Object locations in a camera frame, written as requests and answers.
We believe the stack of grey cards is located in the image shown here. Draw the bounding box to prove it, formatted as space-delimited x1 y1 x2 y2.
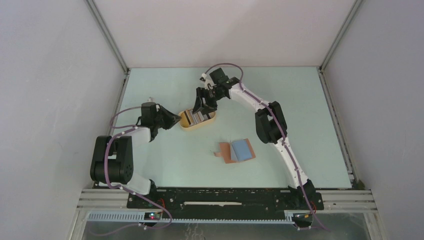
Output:
180 108 216 128

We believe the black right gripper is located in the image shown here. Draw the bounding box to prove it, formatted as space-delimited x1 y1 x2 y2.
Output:
192 86 224 116

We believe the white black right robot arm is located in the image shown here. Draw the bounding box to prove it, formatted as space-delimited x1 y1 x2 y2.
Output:
193 67 316 209

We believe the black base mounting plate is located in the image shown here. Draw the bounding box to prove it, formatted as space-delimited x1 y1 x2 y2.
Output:
126 187 324 220

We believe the beige oval card tray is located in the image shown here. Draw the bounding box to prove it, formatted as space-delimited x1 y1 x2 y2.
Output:
178 108 216 131

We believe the aluminium frame rail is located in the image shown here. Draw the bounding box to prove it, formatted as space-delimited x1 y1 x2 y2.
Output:
77 187 378 213

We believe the white perforated cable duct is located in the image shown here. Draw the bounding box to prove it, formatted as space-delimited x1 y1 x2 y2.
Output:
86 211 294 224

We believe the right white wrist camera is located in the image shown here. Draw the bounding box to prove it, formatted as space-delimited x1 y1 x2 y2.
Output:
200 73 215 90

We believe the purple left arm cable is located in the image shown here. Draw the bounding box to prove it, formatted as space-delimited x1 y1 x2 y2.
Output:
96 105 174 237

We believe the pink leather card holder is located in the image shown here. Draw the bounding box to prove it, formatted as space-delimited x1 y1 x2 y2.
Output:
213 138 256 164

